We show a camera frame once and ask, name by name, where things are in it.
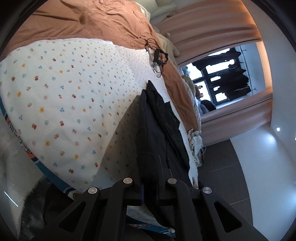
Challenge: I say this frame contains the beige plush toy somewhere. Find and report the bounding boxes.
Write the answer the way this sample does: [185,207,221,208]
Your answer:
[153,26,180,62]

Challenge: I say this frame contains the pink curtain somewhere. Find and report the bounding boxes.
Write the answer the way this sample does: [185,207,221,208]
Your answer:
[157,1,273,146]

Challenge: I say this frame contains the blue fluffy rug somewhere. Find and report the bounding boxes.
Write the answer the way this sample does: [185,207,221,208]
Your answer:
[18,177,74,240]

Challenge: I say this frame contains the black bracket with cables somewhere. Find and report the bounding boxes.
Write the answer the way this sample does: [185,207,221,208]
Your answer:
[144,38,169,78]

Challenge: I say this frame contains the white floral bed sheet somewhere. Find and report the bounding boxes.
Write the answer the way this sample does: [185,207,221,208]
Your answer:
[0,38,200,229]

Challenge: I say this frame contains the orange-brown blanket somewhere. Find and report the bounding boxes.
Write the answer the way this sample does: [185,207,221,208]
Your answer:
[1,1,200,133]

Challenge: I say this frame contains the black shirt garment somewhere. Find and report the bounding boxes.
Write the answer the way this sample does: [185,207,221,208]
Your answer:
[135,79,193,188]

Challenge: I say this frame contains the beige crumpled quilt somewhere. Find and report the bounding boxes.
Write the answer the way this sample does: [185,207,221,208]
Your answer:
[181,75,203,116]

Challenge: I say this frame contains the dark hanging clothes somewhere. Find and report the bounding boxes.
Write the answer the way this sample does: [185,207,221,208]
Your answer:
[192,48,251,105]

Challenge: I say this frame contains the crumpled patterned cloth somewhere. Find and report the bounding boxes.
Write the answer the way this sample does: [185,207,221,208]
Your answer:
[188,129,203,167]

